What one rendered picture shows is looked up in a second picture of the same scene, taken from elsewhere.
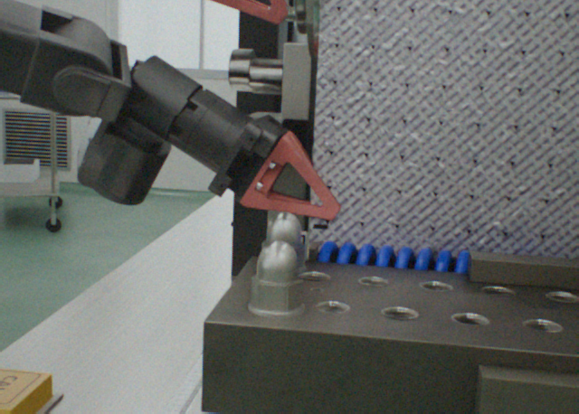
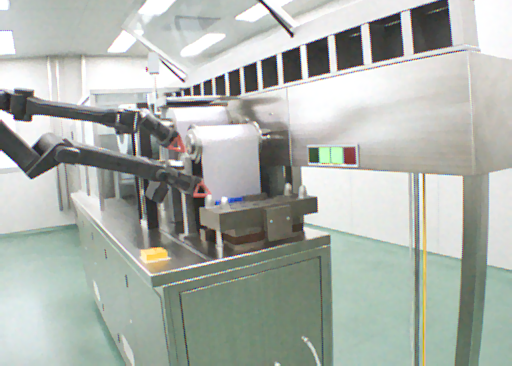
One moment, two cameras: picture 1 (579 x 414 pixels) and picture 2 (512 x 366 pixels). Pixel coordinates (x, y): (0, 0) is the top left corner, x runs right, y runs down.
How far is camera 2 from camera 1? 0.95 m
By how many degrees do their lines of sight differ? 37
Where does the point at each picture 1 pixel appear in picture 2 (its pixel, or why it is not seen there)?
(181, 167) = not seen: outside the picture
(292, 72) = (187, 164)
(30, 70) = (152, 172)
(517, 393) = (271, 211)
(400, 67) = (219, 159)
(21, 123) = not seen: outside the picture
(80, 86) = (163, 174)
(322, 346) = (239, 212)
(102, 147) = (157, 189)
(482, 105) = (236, 165)
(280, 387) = (233, 222)
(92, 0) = not seen: outside the picture
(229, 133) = (188, 180)
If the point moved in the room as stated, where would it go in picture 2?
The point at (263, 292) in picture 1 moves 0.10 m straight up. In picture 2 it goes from (224, 206) to (222, 175)
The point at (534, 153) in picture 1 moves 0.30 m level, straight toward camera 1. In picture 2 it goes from (246, 173) to (278, 179)
